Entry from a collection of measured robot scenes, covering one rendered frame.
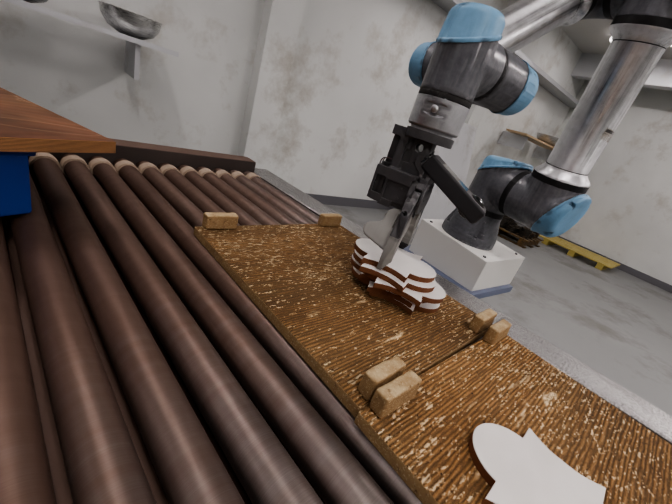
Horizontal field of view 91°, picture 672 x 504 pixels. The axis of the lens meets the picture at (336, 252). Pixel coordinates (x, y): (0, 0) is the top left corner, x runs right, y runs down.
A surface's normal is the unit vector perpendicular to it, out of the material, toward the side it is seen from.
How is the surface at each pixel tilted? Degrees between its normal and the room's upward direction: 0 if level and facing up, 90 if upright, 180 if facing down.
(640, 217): 90
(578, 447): 0
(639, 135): 90
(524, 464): 0
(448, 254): 90
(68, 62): 90
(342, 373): 0
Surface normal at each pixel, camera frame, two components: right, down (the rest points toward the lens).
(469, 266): -0.77, 0.03
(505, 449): 0.29, -0.88
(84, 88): 0.57, 0.48
